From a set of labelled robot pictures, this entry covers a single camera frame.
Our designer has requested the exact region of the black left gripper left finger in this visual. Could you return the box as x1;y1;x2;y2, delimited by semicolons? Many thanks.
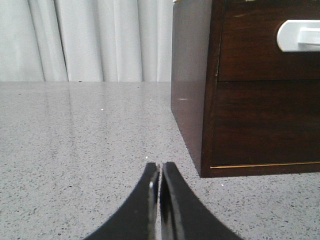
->
86;162;160;240

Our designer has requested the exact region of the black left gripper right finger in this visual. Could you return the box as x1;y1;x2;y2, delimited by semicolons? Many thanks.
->
160;162;241;240

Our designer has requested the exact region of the wooden drawer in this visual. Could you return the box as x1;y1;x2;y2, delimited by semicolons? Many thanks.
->
211;80;320;166
218;0;320;82

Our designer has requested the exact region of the white drawer handle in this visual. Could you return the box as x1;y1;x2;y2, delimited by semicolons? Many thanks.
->
276;20;320;52

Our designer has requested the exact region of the dark wooden drawer cabinet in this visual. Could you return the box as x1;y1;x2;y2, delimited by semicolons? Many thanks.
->
171;0;320;178

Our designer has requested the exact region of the white curtain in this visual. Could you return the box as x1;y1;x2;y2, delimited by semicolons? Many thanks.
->
0;0;174;82

